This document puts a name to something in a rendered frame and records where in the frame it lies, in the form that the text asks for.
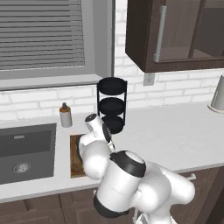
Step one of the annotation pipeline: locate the grey wall socket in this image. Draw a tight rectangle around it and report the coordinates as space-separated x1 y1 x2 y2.
143 72 156 87

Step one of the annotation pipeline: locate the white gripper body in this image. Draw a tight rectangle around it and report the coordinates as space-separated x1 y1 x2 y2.
77 132 95 149

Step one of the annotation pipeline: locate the dark wood drawer front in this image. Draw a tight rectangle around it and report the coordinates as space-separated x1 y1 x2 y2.
170 165 224 224

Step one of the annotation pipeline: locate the dark grey sink basin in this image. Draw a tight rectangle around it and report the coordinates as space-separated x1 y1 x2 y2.
0 122 58 186

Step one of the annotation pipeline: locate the black three-tier stand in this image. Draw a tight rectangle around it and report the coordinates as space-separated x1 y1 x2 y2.
96 76 129 136

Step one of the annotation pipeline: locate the silver drawer handle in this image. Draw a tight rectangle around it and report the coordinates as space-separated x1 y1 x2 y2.
179 172 197 181

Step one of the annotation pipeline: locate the wooden cutting board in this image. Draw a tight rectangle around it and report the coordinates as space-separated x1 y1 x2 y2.
69 133 89 179

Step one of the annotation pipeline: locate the dark wood base cupboard door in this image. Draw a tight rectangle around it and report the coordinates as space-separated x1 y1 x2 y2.
0 187 98 224

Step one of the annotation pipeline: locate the grey window with blinds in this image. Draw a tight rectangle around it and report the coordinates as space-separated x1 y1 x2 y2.
0 0 116 91

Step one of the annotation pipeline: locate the dark wood wall cupboard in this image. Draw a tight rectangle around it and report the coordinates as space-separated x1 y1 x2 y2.
124 0 224 74

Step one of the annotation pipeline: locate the grey soap dispenser bottle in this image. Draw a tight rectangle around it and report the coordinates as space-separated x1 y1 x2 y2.
59 101 74 129

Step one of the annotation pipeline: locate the silver cupboard door handle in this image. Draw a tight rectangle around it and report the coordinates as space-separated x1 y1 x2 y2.
153 4 168 63

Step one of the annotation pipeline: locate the glass cupboard door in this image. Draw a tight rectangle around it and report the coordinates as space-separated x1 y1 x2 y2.
151 0 224 64

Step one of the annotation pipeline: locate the white paper towel roll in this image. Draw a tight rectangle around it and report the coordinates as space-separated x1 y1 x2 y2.
206 73 224 115

